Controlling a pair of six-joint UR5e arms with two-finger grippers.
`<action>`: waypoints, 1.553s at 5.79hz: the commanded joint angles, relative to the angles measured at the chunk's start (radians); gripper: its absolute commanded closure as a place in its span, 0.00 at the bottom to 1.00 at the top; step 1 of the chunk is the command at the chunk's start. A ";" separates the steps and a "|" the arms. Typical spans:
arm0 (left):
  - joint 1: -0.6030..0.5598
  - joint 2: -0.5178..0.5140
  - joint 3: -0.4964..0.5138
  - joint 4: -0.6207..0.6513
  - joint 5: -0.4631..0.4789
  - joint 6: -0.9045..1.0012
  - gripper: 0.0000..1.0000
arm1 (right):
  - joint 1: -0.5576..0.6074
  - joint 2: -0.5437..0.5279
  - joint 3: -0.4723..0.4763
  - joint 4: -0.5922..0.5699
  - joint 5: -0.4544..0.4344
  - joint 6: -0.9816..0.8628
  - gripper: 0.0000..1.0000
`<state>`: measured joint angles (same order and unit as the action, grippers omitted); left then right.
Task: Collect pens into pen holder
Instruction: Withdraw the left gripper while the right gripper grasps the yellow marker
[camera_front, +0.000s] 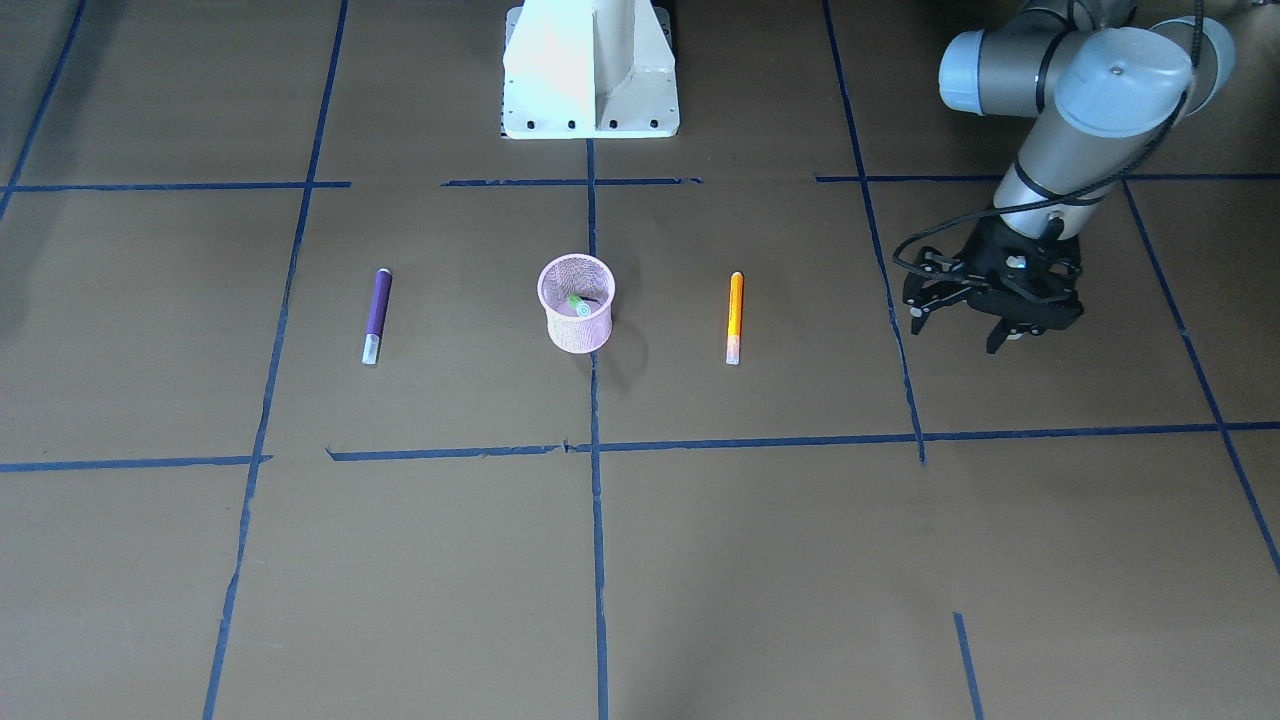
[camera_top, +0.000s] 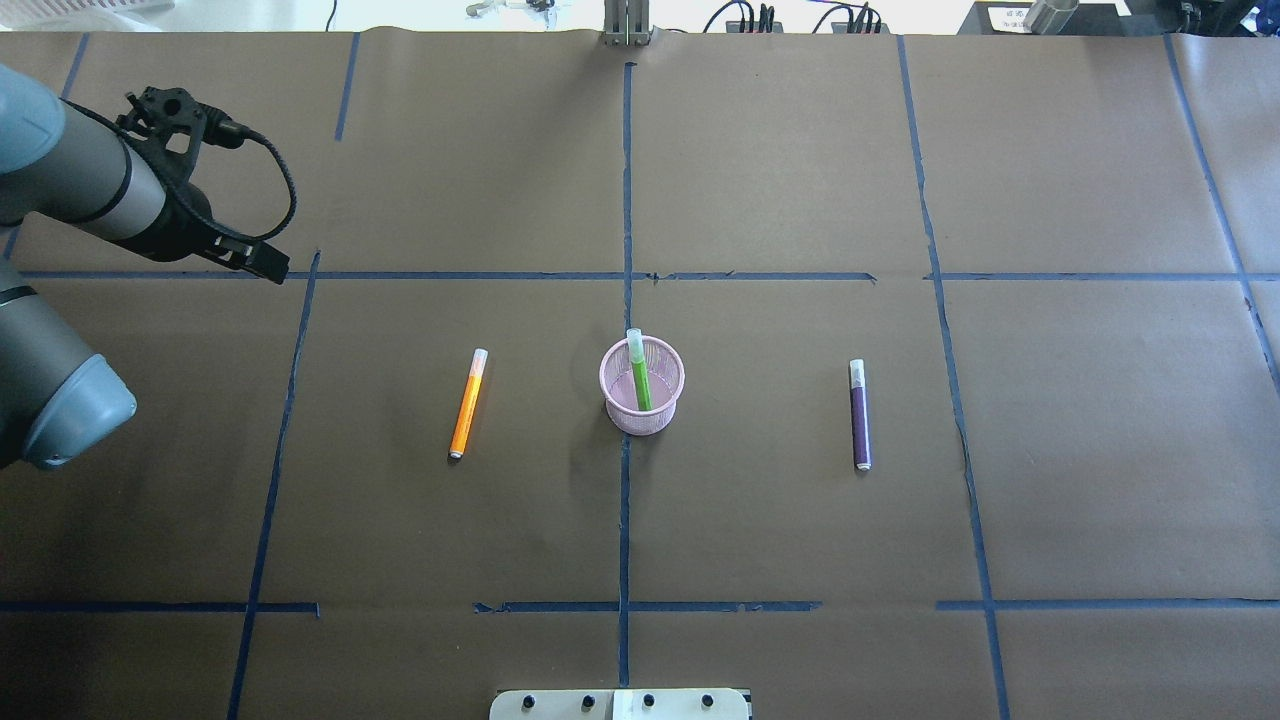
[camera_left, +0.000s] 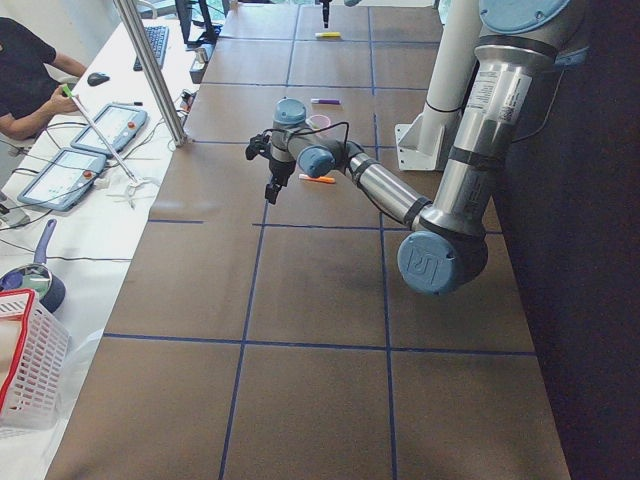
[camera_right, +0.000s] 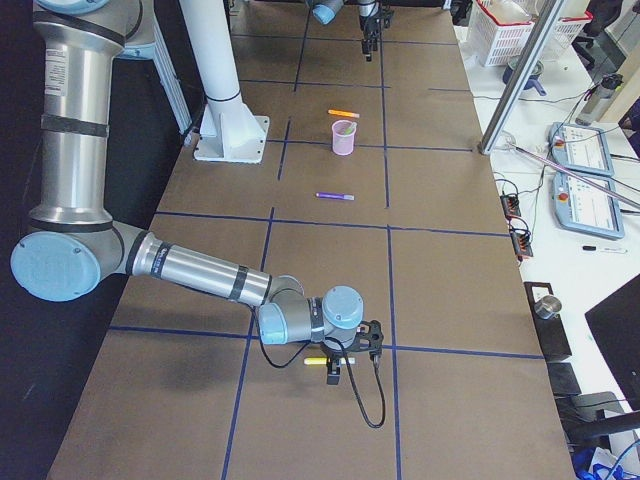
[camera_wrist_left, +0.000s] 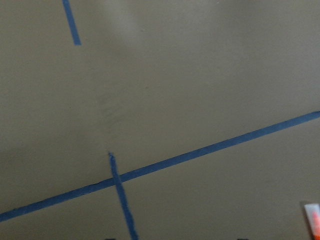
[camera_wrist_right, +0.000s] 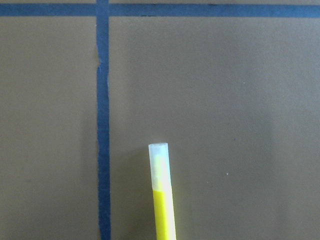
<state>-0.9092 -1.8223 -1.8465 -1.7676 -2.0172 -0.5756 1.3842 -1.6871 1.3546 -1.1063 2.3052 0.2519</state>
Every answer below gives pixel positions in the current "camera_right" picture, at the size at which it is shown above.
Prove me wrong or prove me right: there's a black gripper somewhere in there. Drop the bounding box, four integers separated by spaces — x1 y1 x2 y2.
321 320 384 385
359 12 393 62

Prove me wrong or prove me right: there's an orange highlighter pen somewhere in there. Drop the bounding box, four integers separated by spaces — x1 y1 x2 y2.
327 109 360 119

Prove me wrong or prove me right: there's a purple highlighter pen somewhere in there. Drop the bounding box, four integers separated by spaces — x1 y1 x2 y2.
315 192 355 201

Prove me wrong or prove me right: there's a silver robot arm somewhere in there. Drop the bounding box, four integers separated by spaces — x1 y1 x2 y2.
305 0 394 62
11 1 383 384

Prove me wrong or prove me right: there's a pink mesh pen holder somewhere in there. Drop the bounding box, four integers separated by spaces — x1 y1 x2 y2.
331 120 357 156

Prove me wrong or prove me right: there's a black marker pen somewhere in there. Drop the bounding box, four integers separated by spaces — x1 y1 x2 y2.
581 245 628 254

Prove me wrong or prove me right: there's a white plastic basket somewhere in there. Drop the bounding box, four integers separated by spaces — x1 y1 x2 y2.
466 1 593 67

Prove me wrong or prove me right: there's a blue pot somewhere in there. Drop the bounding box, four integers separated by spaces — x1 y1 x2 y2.
501 55 549 97

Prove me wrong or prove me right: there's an upper orange circuit board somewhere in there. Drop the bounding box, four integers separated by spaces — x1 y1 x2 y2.
500 193 521 219

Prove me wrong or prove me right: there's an orange circuit board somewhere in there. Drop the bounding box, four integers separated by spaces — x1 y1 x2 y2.
500 193 521 219
509 227 533 261

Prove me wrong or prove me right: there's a black box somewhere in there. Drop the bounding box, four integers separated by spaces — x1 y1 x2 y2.
524 281 572 362

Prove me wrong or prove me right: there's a metal cup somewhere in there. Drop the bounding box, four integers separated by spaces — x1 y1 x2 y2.
534 295 562 320

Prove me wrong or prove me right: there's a lower orange circuit board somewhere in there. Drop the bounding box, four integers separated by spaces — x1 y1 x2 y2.
509 227 533 261

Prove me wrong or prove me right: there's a grey water bottle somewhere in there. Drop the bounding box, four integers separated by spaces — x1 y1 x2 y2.
575 73 623 126

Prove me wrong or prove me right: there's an upper teach pendant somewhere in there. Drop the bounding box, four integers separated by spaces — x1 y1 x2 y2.
548 122 614 177

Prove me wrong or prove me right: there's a teach pendant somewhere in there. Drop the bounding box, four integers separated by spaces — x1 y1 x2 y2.
548 122 614 177
552 172 625 240

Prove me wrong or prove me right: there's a lower teach pendant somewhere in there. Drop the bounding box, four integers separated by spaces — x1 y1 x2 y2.
552 172 625 240

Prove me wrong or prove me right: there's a black monitor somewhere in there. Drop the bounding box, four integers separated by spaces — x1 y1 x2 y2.
585 278 639 410

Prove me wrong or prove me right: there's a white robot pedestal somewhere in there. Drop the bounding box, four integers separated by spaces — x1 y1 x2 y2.
180 0 270 164

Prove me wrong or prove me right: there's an aluminium frame post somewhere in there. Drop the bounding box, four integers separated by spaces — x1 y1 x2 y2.
478 0 567 155

